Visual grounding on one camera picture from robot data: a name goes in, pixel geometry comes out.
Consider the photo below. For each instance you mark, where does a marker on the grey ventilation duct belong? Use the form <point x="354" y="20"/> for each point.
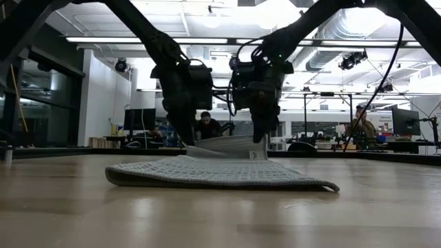
<point x="330" y="38"/>

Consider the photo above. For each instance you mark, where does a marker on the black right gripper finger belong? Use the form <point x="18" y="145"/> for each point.
<point x="263" y="129"/>

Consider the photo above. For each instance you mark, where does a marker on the yellow container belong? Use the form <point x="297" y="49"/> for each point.
<point x="117" y="130"/>

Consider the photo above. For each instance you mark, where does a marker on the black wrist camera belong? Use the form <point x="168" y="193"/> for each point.
<point x="243" y="86"/>
<point x="201" y="86"/>

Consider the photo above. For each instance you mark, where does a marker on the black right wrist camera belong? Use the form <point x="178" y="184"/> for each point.
<point x="243" y="86"/>

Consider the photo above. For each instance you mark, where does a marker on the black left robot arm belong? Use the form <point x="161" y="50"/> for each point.
<point x="151" y="34"/>

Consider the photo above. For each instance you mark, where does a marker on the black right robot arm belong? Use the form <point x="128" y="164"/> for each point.
<point x="310" y="20"/>

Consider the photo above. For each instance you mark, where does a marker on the blue box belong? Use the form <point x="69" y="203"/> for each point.
<point x="381" y="138"/>

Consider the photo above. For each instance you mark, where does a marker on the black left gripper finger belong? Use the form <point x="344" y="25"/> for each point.
<point x="186" y="127"/>

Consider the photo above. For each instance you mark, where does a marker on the long ceiling light strip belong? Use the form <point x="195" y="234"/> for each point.
<point x="103" y="40"/>

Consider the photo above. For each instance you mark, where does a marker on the black aluminium table frame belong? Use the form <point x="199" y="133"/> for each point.
<point x="51" y="151"/>

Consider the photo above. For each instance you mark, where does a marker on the white wall poster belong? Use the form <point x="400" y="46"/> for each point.
<point x="385" y="122"/>

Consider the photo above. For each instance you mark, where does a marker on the black round ceiling lamp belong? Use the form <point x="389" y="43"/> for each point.
<point x="234" y="62"/>
<point x="121" y="65"/>

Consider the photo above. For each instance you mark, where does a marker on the grey microfiber towel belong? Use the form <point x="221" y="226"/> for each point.
<point x="213" y="172"/>

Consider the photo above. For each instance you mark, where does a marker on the black workstation frame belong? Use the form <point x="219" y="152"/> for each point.
<point x="305" y="113"/>

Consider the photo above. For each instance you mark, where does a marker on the black office chair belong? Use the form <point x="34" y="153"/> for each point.
<point x="302" y="147"/>

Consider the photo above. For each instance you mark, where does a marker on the black desk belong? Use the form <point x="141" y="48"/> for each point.
<point x="413" y="146"/>

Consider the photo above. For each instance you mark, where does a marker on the black ceiling spotlight cluster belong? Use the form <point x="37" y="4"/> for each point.
<point x="353" y="60"/>
<point x="384" y="87"/>

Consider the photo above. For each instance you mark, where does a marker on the person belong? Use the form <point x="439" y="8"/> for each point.
<point x="365" y="127"/>
<point x="208" y="129"/>

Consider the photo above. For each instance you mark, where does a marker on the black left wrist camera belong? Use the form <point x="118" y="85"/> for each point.
<point x="201" y="86"/>

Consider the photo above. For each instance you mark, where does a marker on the black computer monitor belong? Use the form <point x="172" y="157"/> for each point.
<point x="139" y="119"/>
<point x="406" y="121"/>

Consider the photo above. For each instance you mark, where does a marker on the grey metal post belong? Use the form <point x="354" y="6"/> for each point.
<point x="8" y="155"/>

